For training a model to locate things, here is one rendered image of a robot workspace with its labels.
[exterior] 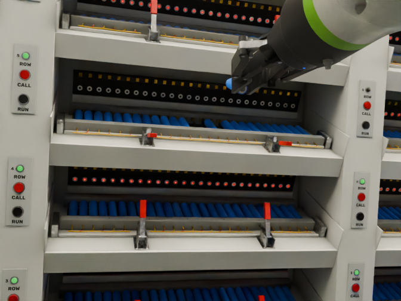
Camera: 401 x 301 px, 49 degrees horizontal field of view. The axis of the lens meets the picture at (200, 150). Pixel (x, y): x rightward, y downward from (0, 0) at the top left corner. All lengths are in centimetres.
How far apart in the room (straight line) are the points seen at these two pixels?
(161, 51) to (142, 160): 21
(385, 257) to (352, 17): 78
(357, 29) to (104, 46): 55
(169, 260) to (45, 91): 40
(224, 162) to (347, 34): 52
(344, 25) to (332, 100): 64
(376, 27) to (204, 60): 53
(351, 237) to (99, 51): 66
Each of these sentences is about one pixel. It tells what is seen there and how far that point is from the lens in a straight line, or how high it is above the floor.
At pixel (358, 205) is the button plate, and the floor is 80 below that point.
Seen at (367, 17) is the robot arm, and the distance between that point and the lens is 40.
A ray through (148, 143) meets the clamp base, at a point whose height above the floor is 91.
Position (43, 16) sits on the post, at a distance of 88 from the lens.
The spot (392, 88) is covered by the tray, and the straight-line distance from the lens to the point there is 110.
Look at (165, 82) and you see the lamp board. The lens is 102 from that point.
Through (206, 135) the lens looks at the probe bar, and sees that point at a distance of 93.
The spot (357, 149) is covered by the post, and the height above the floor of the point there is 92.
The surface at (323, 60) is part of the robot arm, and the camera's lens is 50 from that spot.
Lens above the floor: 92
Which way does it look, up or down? 1 degrees down
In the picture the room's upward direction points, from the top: 3 degrees clockwise
